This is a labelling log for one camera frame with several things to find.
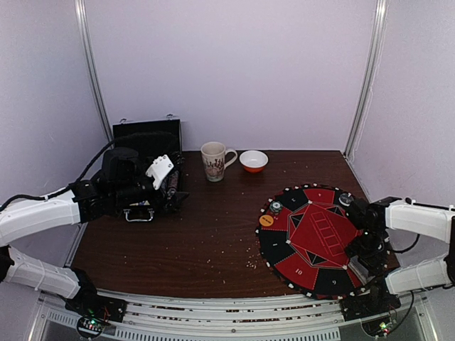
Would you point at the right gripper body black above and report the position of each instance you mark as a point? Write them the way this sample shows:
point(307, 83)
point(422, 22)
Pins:
point(357, 249)

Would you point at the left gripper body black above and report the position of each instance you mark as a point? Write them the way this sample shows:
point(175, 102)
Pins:
point(125, 194)

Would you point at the black dealer button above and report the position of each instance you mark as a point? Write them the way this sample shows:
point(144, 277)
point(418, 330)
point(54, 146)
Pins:
point(345, 199)

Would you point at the orange big blind button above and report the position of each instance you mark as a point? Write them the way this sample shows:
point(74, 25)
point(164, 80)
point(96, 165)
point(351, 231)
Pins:
point(266, 220)

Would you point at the stack of poker chips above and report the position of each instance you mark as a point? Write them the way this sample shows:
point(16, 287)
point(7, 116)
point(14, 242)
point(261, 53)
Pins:
point(275, 207)

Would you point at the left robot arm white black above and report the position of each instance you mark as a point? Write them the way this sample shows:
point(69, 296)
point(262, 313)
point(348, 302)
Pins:
point(23, 215)

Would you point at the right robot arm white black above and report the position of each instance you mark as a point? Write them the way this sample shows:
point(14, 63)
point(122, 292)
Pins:
point(395, 213)

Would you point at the black poker chip case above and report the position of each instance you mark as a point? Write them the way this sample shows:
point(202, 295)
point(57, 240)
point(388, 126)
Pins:
point(152, 139)

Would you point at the white floral ceramic mug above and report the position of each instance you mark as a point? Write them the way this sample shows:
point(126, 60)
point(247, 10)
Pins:
point(216, 158)

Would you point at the red black poker mat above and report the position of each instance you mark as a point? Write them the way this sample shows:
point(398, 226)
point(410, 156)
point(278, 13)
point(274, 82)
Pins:
point(306, 245)

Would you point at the orange white ceramic bowl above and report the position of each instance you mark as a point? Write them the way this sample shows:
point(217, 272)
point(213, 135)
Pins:
point(253, 161)

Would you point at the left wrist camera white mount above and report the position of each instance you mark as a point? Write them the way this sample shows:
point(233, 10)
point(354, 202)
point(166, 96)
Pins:
point(159, 169)

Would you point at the left aluminium frame post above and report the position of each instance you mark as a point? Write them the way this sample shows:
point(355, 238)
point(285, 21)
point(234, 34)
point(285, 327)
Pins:
point(83, 25)

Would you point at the aluminium frame post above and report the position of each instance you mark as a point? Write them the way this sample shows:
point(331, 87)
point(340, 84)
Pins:
point(83, 25)
point(366, 90)

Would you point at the aluminium front rail base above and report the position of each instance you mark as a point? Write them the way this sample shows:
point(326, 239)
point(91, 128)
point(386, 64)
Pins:
point(294, 317)

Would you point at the right aluminium frame post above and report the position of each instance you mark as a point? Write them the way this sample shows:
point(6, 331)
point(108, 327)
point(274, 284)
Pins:
point(366, 90)

